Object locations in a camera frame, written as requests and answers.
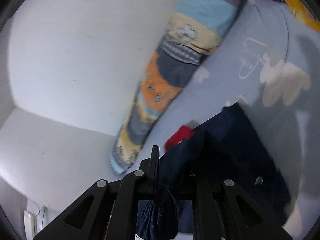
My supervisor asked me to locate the patchwork quilt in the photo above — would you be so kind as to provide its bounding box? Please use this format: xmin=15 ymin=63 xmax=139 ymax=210
xmin=109 ymin=0 xmax=242 ymax=176

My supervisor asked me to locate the yellow printed cloth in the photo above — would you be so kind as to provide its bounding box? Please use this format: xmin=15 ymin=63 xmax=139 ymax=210
xmin=276 ymin=0 xmax=320 ymax=33

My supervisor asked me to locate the light blue printed bed sheet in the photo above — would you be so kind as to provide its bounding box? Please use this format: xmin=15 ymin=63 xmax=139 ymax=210
xmin=145 ymin=0 xmax=320 ymax=230

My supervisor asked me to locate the white plastic object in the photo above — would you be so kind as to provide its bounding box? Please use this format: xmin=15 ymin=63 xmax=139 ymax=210
xmin=23 ymin=200 xmax=52 ymax=240

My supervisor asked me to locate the navy blue garment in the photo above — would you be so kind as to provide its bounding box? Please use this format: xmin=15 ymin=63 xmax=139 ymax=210
xmin=136 ymin=102 xmax=293 ymax=240

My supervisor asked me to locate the red cloth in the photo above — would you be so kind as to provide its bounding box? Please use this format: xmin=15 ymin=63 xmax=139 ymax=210
xmin=164 ymin=126 xmax=196 ymax=152

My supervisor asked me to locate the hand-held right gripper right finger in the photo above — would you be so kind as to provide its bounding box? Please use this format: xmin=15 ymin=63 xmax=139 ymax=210
xmin=189 ymin=169 xmax=293 ymax=240

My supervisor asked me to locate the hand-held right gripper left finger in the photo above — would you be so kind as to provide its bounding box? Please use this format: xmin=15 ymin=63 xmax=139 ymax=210
xmin=32 ymin=145 xmax=160 ymax=240

